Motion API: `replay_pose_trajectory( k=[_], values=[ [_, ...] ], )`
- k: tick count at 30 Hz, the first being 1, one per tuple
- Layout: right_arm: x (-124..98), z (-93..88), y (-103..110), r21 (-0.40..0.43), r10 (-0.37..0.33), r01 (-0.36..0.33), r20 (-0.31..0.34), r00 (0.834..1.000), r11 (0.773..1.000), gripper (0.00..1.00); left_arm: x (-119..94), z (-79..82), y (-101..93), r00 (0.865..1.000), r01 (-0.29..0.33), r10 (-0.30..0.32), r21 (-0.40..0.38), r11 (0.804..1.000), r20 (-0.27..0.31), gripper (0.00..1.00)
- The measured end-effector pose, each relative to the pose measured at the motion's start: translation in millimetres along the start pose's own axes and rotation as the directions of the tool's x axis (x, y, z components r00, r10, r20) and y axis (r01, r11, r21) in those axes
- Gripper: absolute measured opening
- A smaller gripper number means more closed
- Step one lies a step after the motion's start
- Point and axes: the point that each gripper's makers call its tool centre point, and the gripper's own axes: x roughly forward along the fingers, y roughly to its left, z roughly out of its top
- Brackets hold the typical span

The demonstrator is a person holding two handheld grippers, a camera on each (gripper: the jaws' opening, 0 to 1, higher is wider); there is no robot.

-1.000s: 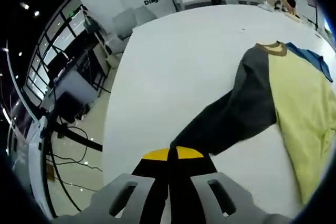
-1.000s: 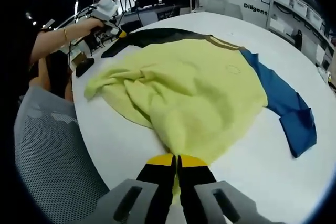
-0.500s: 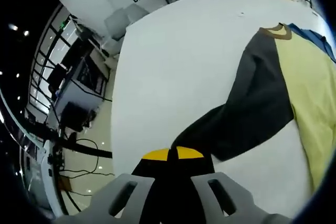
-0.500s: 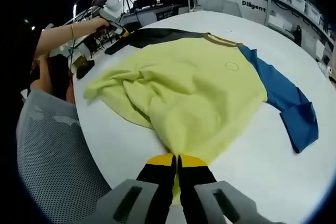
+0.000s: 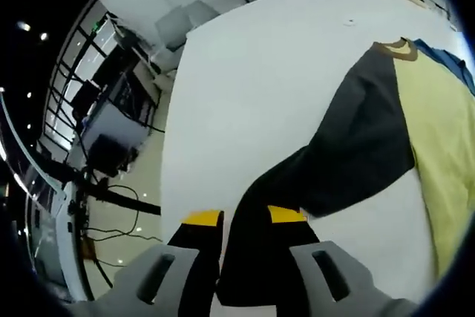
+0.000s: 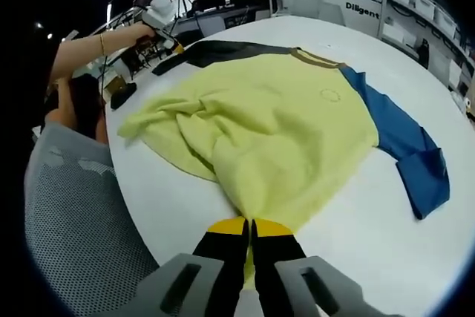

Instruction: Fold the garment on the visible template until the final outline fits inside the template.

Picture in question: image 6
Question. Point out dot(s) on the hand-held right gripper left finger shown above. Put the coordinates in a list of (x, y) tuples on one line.
[(222, 268)]

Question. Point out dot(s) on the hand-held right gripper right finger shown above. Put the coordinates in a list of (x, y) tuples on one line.
[(278, 268)]

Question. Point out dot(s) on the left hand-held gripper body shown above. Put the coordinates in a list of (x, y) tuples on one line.
[(157, 16)]

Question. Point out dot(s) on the yellow garment with coloured sleeves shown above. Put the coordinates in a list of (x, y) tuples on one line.
[(278, 127)]

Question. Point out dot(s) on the person's left hand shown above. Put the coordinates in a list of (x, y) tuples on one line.
[(141, 33)]

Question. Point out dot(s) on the dark printed desk panel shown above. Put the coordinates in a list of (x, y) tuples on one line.
[(241, 22)]

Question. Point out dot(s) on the black bag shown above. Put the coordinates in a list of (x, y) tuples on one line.
[(423, 53)]

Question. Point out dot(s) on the row of white storage bins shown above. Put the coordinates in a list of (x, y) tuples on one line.
[(423, 3)]

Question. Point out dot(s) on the grey metal shelving unit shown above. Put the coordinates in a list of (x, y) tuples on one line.
[(426, 16)]

